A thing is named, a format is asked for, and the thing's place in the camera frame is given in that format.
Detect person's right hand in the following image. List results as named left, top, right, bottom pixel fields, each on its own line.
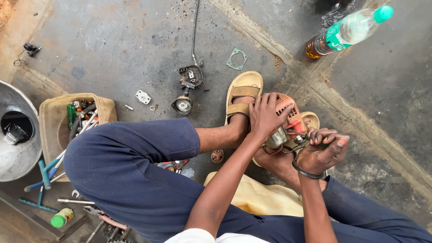
left=297, top=128, right=351, bottom=176

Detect person's left hand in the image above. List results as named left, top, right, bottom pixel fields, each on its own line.
left=249, top=92, right=294, bottom=142

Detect green handled screwdriver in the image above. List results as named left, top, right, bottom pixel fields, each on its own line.
left=293, top=134, right=333, bottom=150

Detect orange small engine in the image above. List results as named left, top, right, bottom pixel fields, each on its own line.
left=264, top=93, right=308, bottom=151

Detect black wristband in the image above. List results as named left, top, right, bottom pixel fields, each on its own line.
left=292, top=156, right=325, bottom=180

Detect person's left foot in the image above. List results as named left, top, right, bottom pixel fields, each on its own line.
left=228, top=96, right=257, bottom=142

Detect person's foot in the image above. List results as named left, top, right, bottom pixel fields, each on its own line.
left=228, top=96, right=257, bottom=142
left=253, top=118, right=329, bottom=194

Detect person's right foot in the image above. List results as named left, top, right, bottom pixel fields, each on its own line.
left=253, top=118, right=329, bottom=194

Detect tan sandal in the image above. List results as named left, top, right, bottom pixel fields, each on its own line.
left=224, top=70, right=264, bottom=126
left=252, top=111, right=321, bottom=168

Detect rusty round part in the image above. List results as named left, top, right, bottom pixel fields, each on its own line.
left=211, top=149, right=225, bottom=164

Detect green gasket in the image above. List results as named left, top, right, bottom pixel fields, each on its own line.
left=226, top=48, right=249, bottom=71

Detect cream plastic container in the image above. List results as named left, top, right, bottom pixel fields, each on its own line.
left=203, top=171, right=304, bottom=217

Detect black part with silver disc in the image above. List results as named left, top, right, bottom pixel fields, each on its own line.
left=170, top=87, right=194, bottom=116

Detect black throttle housing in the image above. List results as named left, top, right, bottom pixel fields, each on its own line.
left=178, top=65, right=204, bottom=89

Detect red and black tool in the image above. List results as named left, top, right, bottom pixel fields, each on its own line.
left=157, top=159, right=190, bottom=175

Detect clear plastic bottle green cap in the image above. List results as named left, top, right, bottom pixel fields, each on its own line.
left=305, top=5, right=394, bottom=60

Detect white metal plate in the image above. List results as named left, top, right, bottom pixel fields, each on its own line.
left=135, top=90, right=152, bottom=105

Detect white shirt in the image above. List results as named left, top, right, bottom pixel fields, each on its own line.
left=164, top=228, right=271, bottom=243

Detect navy blue trousers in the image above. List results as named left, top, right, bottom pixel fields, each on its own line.
left=63, top=117, right=432, bottom=243

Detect silver metal rod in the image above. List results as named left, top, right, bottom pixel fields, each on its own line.
left=57, top=198, right=96, bottom=205

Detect beige tub of tools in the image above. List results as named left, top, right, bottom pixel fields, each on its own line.
left=38, top=92, right=118, bottom=183

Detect yellow can with green cap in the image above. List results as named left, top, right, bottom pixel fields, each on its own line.
left=50, top=207, right=74, bottom=229

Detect grey finned metal part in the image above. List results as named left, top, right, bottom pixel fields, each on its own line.
left=3, top=124, right=27, bottom=146

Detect grey metal basin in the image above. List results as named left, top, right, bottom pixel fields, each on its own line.
left=0, top=80, right=43, bottom=182

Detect black cable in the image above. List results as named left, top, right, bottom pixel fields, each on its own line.
left=191, top=0, right=201, bottom=65

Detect pliers with red handles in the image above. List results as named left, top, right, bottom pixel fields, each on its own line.
left=83, top=205, right=129, bottom=231

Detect blue T-handle wrench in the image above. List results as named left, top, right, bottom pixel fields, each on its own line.
left=24, top=159, right=67, bottom=193
left=18, top=187, right=60, bottom=213

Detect small black part with wire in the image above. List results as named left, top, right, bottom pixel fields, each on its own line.
left=13, top=43, right=43, bottom=67

